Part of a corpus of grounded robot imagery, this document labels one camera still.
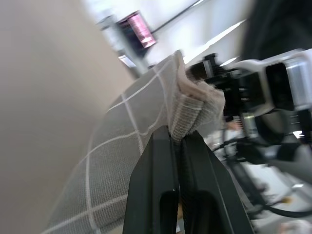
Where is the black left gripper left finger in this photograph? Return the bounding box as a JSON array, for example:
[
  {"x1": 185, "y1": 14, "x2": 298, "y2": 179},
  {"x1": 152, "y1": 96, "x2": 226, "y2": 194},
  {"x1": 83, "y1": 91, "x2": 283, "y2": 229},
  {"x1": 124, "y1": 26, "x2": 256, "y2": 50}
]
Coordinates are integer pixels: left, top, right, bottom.
[{"x1": 121, "y1": 125, "x2": 180, "y2": 234}]

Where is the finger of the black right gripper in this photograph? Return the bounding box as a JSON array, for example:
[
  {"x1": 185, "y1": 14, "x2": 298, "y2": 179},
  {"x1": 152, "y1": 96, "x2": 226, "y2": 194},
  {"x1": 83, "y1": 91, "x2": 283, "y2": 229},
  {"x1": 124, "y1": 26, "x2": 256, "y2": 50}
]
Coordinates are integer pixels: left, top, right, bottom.
[{"x1": 188, "y1": 63, "x2": 208, "y2": 80}]

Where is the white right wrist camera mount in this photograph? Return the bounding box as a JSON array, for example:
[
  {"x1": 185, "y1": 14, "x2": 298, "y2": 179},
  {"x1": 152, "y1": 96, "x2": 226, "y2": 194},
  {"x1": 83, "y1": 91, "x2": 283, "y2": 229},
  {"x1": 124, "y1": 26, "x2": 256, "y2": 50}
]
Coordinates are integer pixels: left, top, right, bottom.
[{"x1": 229, "y1": 52, "x2": 311, "y2": 115}]

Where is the dark monitor with pink screen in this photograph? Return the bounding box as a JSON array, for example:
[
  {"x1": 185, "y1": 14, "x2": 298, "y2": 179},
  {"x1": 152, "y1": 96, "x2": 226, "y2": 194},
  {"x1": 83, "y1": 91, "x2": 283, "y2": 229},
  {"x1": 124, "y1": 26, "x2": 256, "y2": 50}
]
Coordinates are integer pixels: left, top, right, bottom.
[{"x1": 116, "y1": 10, "x2": 157, "y2": 49}]

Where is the large dark rounded shape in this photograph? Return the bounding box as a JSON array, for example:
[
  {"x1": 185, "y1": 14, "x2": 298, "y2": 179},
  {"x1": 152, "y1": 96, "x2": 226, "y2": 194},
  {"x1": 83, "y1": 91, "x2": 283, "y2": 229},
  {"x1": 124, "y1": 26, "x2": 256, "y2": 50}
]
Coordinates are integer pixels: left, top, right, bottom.
[{"x1": 239, "y1": 0, "x2": 312, "y2": 64}]

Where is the grey plaid fabric pouch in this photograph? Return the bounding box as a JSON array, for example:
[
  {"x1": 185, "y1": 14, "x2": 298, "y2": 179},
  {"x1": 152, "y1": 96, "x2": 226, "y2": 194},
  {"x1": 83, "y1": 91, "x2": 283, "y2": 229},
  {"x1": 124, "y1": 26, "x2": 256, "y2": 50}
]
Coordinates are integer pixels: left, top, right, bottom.
[{"x1": 41, "y1": 50, "x2": 226, "y2": 234}]

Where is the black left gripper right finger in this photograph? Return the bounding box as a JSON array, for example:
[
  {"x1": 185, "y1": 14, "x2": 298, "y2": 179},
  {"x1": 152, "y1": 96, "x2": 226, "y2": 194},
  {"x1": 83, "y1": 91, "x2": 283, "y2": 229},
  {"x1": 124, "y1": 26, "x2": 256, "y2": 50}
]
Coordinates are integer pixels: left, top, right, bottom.
[{"x1": 179, "y1": 131, "x2": 254, "y2": 234}]

